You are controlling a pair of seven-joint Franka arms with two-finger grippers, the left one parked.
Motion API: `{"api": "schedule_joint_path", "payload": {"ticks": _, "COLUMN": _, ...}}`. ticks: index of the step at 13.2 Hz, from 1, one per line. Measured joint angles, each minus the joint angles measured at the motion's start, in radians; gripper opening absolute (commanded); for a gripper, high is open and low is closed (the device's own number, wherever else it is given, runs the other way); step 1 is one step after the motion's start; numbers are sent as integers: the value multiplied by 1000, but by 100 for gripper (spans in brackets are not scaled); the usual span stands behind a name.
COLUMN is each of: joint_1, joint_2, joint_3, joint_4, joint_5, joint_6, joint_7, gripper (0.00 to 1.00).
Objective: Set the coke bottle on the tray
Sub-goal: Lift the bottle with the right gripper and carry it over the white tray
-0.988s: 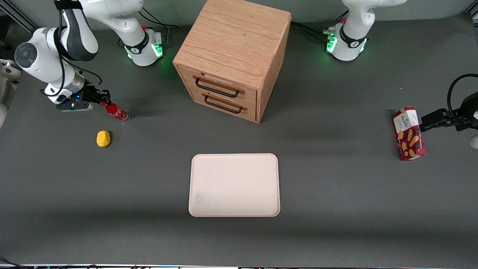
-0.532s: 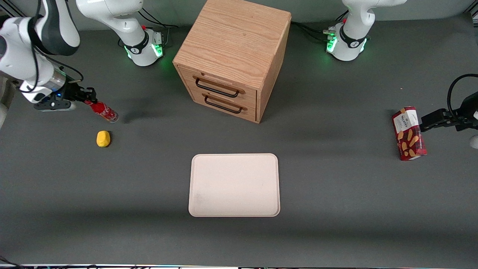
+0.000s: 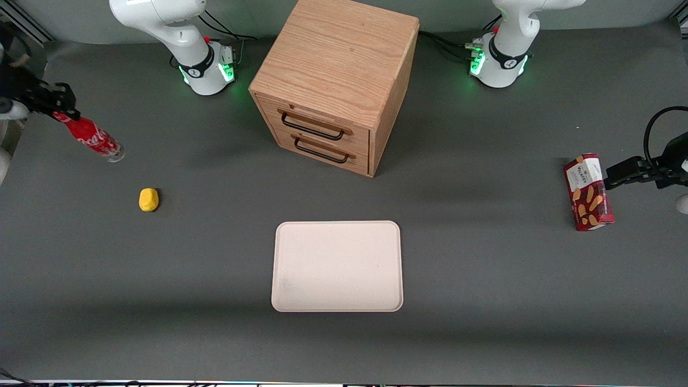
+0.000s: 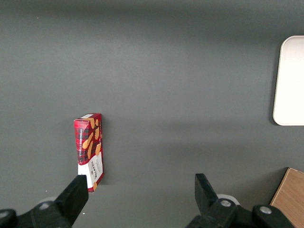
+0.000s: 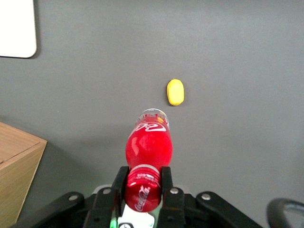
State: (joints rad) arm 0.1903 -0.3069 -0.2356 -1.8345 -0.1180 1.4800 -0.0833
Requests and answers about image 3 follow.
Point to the wooden drawer cabinet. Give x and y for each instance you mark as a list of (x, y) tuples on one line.
[(338, 59)]

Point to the red coke bottle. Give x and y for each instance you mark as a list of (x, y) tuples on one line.
[(92, 137)]

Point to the white rounded fixture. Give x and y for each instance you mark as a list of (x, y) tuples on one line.
[(13, 110), (683, 204)]

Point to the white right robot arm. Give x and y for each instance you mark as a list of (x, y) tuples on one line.
[(183, 37)]

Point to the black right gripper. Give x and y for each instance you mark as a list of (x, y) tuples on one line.
[(24, 91)]

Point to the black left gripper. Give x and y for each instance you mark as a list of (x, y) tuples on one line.
[(665, 170)]

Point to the red cookie box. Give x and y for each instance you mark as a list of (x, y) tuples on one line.
[(590, 196)]

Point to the beige rectangular tray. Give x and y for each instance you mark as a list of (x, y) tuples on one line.
[(337, 266)]

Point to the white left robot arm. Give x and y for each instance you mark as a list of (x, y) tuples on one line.
[(510, 51)]

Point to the aluminium frame rail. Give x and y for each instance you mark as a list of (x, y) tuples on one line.
[(32, 27), (681, 20)]

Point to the yellow lemon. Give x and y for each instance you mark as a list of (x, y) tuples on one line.
[(149, 200)]

